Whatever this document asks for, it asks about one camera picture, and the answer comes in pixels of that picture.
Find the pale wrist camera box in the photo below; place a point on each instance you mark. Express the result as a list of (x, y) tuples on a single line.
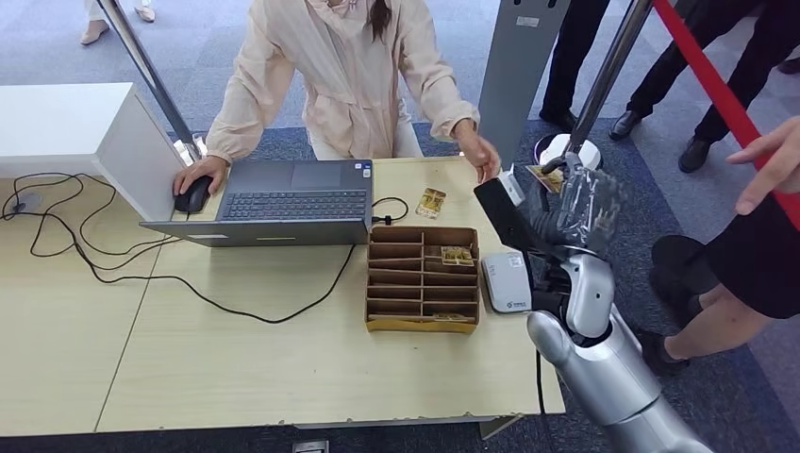
[(510, 186)]

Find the gold printed card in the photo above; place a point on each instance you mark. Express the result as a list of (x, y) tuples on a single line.
[(457, 256), (431, 203), (450, 317), (545, 178)]

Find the white card reader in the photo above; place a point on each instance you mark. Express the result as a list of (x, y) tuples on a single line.
[(505, 284)]

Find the person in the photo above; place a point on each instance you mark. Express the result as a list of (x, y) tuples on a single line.
[(94, 28), (572, 56), (350, 81), (790, 65), (737, 69), (750, 262)]

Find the person's hand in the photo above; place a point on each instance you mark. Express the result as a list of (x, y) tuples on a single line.
[(778, 162)]

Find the wooden card organizer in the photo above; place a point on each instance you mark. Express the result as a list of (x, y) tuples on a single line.
[(400, 278)]

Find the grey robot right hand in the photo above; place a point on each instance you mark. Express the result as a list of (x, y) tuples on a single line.
[(584, 212)]

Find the chrome stanchion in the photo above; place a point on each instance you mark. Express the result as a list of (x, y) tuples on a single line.
[(147, 69), (603, 81)]

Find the black computer mouse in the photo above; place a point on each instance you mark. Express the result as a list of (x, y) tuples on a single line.
[(192, 199)]

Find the person's right hand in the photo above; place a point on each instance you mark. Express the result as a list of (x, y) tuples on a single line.
[(203, 167)]

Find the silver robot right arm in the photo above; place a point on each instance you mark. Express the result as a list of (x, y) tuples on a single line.
[(606, 375)]

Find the person's left hand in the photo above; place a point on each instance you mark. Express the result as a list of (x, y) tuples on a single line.
[(478, 150)]

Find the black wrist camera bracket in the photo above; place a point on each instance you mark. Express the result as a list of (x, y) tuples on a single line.
[(500, 216)]

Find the white cabinet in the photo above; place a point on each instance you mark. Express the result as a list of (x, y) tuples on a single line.
[(62, 125)]

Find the grey floor socket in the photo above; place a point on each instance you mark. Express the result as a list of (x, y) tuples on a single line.
[(310, 447)]

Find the dark grey laptop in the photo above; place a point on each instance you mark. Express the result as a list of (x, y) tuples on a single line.
[(281, 206)]

